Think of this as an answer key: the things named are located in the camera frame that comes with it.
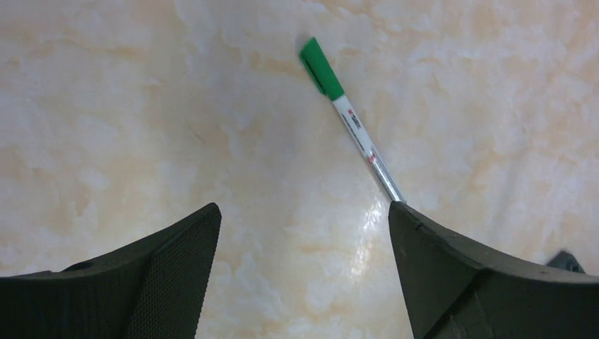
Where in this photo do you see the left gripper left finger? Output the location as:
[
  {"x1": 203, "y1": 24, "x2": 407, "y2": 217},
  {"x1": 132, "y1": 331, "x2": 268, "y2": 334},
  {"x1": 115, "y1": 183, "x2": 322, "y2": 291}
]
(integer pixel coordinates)
[{"x1": 1, "y1": 203, "x2": 222, "y2": 338}]

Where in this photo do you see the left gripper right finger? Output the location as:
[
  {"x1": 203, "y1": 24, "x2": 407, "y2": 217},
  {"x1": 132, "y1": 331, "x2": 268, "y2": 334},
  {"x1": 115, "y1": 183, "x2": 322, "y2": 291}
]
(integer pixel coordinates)
[{"x1": 389, "y1": 202, "x2": 598, "y2": 338}]

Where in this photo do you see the green capped whiteboard marker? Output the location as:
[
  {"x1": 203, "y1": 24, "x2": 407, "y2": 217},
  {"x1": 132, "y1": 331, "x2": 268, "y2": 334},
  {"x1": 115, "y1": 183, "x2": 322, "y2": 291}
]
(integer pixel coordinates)
[{"x1": 299, "y1": 37, "x2": 405, "y2": 203}]

